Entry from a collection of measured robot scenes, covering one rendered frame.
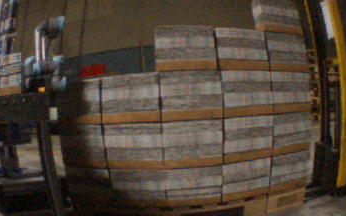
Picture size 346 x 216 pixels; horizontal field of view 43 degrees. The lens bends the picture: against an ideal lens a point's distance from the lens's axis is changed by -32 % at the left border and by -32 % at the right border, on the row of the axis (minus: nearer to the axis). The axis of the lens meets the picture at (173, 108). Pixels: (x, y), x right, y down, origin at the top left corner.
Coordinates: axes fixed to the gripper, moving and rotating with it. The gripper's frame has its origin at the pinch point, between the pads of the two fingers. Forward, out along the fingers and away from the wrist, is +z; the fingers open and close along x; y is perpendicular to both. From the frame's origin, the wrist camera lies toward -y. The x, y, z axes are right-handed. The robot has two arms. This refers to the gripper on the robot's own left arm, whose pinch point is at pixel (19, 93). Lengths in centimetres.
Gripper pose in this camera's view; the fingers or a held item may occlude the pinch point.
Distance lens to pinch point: 287.1
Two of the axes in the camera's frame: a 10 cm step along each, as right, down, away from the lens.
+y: -0.5, -10.0, -0.6
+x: 3.3, 0.5, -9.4
